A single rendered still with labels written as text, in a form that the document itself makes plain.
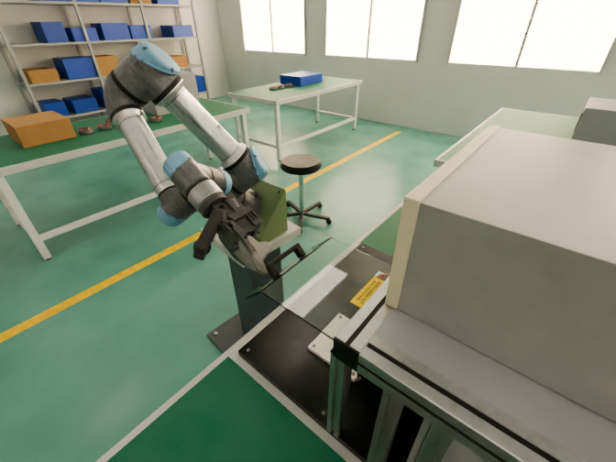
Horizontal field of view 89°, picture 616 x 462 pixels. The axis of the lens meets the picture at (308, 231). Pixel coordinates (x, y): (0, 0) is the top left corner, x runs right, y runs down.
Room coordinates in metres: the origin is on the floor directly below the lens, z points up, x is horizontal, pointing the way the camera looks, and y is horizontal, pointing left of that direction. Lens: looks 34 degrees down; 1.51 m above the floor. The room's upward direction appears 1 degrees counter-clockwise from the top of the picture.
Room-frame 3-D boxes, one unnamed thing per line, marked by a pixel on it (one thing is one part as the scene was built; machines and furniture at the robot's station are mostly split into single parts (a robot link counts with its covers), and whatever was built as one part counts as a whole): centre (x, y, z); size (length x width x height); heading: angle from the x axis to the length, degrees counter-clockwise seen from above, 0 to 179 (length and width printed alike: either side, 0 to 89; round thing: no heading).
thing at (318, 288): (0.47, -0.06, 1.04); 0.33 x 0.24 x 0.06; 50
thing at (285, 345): (0.62, -0.19, 0.76); 0.64 x 0.47 x 0.02; 140
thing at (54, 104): (5.27, 4.09, 0.39); 0.42 x 0.28 x 0.21; 51
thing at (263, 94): (4.83, 0.08, 0.37); 1.90 x 0.90 x 0.75; 140
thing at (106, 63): (6.02, 3.48, 0.92); 0.40 x 0.36 x 0.28; 50
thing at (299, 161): (2.47, 0.04, 0.28); 0.54 x 0.49 x 0.56; 50
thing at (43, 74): (5.31, 4.07, 0.87); 0.40 x 0.36 x 0.17; 50
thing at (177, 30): (7.18, 2.49, 1.37); 0.42 x 0.42 x 0.19; 51
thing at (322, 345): (0.53, -0.10, 0.78); 0.15 x 0.15 x 0.01; 50
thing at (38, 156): (2.95, 1.66, 0.37); 2.20 x 0.90 x 0.75; 140
